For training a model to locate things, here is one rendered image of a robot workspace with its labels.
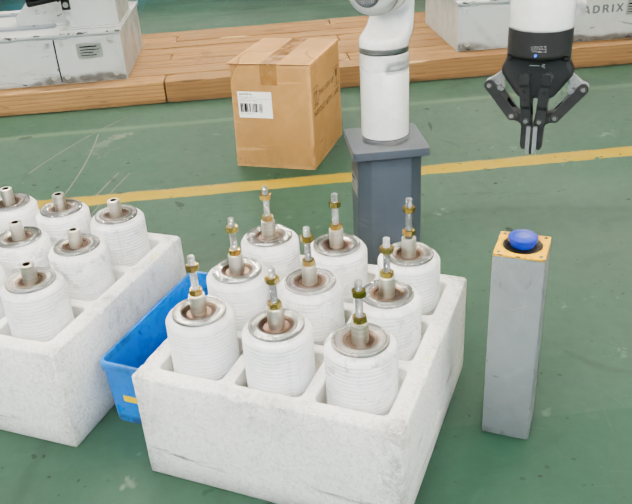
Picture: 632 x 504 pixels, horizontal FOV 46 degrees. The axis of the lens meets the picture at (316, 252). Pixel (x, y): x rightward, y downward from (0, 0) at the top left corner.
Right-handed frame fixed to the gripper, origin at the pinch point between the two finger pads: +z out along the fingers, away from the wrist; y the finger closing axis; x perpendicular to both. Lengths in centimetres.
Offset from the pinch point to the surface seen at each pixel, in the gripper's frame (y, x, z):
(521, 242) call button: 0.0, -2.0, 14.0
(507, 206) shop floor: -12, 78, 47
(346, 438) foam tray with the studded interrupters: -16.8, -27.0, 31.4
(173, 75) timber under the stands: -146, 145, 39
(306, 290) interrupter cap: -28.4, -10.3, 21.5
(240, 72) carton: -87, 88, 19
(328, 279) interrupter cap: -26.4, -6.6, 21.4
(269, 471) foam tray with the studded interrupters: -28, -27, 41
